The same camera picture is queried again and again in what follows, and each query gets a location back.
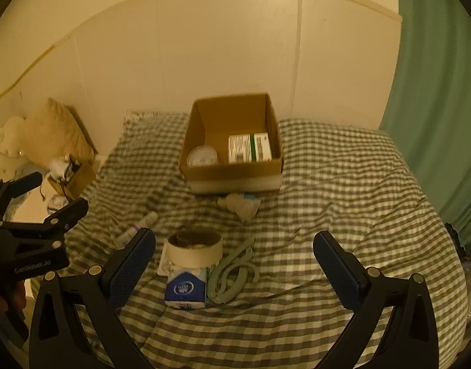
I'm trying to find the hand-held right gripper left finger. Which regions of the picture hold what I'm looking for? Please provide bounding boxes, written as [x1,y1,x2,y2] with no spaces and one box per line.
[29,228,156,369]

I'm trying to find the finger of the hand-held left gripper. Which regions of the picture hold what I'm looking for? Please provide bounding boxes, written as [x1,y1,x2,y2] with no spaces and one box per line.
[43,198,89,244]
[0,172,43,221]

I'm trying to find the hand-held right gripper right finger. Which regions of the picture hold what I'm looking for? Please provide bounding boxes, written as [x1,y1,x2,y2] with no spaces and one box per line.
[313,231,440,369]

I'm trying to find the small white tube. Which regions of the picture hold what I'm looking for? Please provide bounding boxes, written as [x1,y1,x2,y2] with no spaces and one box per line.
[113,211,158,249]

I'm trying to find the blue and white carton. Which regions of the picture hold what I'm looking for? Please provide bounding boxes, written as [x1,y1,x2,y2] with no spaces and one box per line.
[164,267,208,310]

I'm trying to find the masking tape roll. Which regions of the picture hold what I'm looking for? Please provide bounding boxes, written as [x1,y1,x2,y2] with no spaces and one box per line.
[168,228,223,269]

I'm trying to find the green plastic hanger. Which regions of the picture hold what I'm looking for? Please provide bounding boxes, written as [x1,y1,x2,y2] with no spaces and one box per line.
[207,236,259,304]

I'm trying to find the person's left hand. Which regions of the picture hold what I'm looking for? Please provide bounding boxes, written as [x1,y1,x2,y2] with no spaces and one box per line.
[0,281,29,341]

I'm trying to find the small cardboard box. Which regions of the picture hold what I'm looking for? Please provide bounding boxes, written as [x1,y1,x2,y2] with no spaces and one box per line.
[47,156,96,201]

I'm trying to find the white cloth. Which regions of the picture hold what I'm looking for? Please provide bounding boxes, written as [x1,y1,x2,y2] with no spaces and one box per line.
[49,156,82,182]

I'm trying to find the beige pillow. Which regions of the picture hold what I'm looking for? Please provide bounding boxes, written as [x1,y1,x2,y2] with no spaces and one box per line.
[26,98,98,170]

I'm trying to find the grey checkered blanket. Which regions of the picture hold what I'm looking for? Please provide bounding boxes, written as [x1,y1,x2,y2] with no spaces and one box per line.
[28,113,469,369]

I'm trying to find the round clear plastic container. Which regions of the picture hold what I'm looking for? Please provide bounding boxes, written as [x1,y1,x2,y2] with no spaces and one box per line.
[187,145,219,168]

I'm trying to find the green and white medicine box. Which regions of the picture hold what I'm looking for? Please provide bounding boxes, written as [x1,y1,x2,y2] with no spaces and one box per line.
[227,133,281,165]

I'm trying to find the teal curtain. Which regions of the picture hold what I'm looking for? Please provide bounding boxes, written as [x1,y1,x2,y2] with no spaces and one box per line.
[378,0,471,247]

